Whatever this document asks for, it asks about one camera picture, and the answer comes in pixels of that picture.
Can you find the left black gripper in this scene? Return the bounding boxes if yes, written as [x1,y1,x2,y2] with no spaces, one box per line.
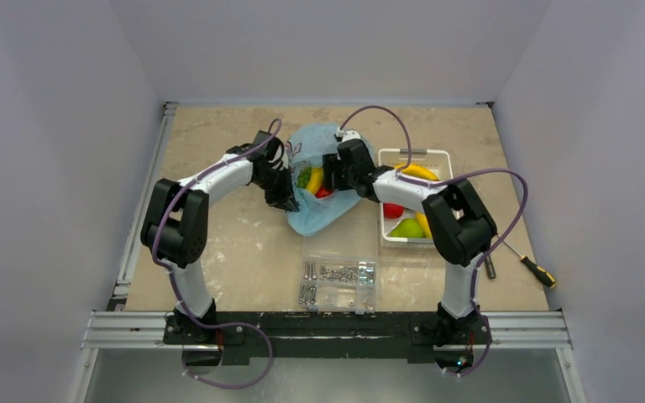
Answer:
[254,165,299,213]

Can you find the yellow fake banana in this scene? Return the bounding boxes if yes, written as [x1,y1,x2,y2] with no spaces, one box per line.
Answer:
[306,167,324,196]
[394,164,439,181]

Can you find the light blue plastic bag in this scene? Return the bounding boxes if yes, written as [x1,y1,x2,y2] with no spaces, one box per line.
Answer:
[286,123,361,237]

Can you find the green fake pear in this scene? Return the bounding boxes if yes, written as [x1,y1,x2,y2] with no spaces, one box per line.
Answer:
[388,218,424,238]

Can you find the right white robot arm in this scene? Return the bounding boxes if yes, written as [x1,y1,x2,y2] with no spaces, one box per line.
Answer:
[322,139,497,342]

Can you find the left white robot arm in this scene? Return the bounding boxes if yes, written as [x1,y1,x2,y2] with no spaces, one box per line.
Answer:
[140,130,299,343]

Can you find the red fake apple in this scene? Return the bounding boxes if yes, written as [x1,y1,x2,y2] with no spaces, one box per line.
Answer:
[382,203,405,220]

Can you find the clear plastic screw box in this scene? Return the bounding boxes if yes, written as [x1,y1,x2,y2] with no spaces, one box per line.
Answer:
[297,217,378,315]

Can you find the white plastic basket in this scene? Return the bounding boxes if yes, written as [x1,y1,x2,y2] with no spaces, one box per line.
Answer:
[377,148,454,249]

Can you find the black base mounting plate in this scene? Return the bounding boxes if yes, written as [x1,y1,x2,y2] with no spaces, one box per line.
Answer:
[162,311,493,369]

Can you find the yellow black screwdriver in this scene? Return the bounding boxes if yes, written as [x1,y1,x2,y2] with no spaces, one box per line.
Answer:
[501,239,557,289]

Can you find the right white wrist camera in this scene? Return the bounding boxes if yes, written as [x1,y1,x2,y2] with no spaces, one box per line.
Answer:
[333,129,361,143]

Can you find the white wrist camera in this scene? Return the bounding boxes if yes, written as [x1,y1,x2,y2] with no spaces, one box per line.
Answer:
[275,145,289,169]
[333,129,361,143]

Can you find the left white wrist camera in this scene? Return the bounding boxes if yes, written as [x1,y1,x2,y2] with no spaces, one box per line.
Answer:
[275,145,289,169]

